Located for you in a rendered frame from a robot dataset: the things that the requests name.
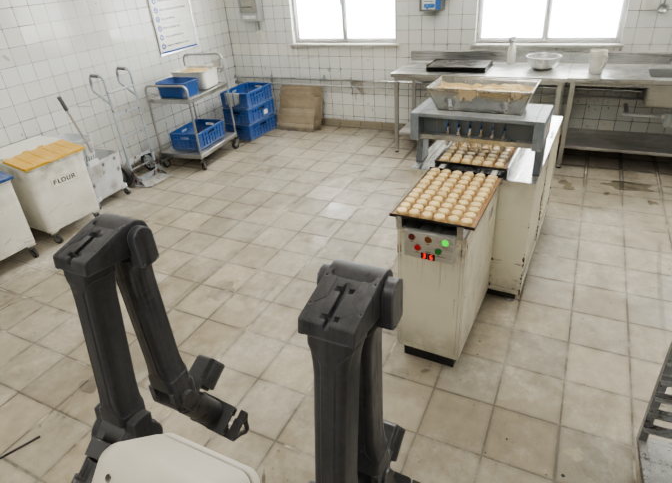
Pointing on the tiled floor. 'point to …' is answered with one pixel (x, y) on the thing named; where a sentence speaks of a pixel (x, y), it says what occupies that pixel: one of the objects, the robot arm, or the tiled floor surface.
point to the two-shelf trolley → (193, 118)
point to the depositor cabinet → (512, 212)
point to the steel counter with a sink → (606, 141)
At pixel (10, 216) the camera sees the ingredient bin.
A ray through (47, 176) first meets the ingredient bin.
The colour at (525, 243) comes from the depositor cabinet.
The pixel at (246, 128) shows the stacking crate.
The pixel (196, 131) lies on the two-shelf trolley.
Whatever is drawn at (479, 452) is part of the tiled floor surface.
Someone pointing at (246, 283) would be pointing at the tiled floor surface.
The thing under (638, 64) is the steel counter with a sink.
